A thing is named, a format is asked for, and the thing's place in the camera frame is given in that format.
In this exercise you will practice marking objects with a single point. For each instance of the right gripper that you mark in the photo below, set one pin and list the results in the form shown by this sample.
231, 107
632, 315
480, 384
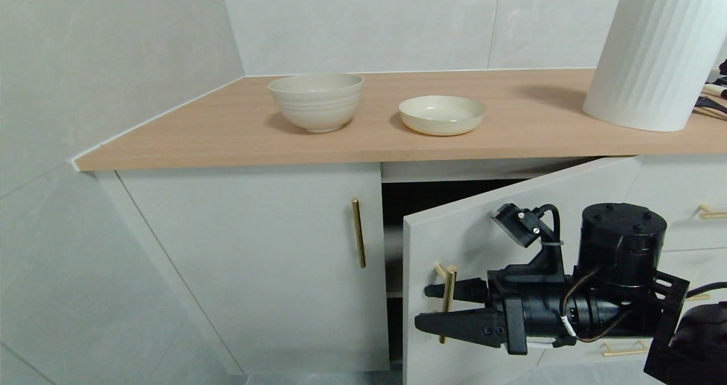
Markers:
545, 312

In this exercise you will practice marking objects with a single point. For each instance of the white cabinet with wooden top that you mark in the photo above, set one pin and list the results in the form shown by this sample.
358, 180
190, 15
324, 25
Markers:
511, 124

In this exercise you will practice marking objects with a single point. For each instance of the cream shallow dish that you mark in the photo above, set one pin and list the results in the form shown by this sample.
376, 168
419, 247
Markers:
442, 115

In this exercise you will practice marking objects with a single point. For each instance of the beige ribbed bowl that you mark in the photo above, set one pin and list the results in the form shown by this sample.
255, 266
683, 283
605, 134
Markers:
316, 104

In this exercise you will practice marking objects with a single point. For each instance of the white ribbed container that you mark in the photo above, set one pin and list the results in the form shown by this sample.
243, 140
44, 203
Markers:
653, 61

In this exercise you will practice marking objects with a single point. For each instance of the black kitchen utensil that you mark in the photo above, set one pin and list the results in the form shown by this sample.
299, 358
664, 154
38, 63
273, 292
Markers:
710, 104

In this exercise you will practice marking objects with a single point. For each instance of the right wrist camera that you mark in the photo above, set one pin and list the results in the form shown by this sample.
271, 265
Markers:
521, 224

